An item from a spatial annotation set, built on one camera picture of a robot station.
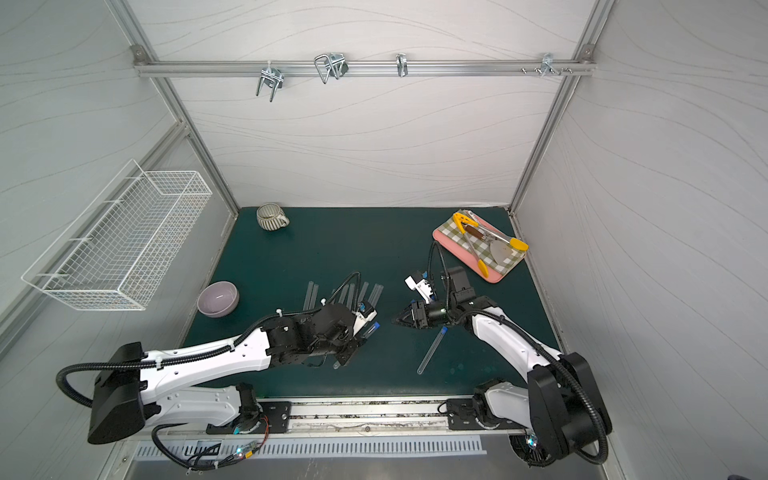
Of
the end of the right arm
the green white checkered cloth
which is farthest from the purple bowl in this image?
the green white checkered cloth

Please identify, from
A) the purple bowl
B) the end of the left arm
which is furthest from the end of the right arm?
the purple bowl

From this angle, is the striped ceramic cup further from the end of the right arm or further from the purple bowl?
the end of the right arm

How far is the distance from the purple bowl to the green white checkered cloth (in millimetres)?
759

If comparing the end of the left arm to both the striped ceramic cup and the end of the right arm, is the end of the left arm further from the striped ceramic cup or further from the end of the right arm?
the striped ceramic cup

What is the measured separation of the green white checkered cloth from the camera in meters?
1.06

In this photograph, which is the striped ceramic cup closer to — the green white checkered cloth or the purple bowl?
the purple bowl

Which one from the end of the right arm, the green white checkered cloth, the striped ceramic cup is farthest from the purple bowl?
the green white checkered cloth

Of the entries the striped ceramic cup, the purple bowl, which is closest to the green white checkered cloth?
the striped ceramic cup

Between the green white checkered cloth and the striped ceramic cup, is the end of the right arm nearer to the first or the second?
the green white checkered cloth

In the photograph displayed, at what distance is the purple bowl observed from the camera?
2.89 feet

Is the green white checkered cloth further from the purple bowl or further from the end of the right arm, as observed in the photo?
the purple bowl

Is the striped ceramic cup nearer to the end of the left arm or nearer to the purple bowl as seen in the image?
the purple bowl

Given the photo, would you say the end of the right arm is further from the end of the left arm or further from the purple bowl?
the purple bowl

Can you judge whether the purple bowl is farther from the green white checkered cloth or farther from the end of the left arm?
the green white checkered cloth
